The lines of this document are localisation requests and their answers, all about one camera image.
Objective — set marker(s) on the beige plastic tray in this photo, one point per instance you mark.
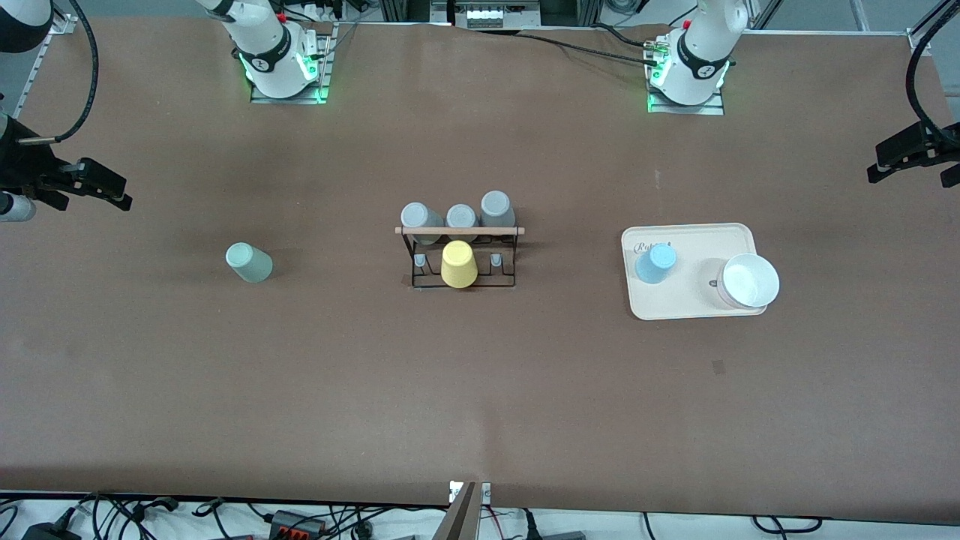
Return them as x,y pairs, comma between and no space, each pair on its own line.
690,300

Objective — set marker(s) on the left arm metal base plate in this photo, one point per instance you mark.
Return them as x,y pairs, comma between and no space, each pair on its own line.
686,109

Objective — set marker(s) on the yellow cup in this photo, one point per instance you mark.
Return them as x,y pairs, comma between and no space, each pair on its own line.
458,266

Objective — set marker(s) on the black orange power strip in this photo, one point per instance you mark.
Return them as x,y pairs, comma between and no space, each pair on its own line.
296,525

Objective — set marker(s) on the white power strip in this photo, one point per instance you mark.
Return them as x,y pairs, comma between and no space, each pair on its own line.
319,11

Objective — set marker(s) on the grey cup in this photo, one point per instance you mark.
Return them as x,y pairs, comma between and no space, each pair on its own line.
496,208
420,216
461,216

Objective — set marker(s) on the light blue cup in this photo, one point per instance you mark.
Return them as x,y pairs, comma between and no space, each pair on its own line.
656,265

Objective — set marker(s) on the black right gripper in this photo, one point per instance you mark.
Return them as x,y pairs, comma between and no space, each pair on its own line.
24,166

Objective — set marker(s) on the grey control box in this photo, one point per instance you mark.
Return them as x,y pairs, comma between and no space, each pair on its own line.
486,15

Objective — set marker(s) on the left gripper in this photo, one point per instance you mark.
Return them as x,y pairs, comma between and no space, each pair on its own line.
912,147

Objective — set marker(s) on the aluminium corner bracket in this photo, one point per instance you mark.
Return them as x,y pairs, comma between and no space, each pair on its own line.
919,41

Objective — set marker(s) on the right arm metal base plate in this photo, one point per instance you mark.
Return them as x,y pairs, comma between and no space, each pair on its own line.
328,60

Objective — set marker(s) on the aluminium table edge rail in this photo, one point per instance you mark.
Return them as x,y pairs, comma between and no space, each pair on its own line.
34,75

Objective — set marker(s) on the grey metal bar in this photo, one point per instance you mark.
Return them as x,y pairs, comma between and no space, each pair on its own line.
459,517

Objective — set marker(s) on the black power adapter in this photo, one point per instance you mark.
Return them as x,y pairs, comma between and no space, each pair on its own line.
49,532

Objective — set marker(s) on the pale green cup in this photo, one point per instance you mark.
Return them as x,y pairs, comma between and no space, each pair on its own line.
251,264

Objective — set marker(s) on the white bowl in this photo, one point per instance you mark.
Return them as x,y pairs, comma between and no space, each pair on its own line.
750,281

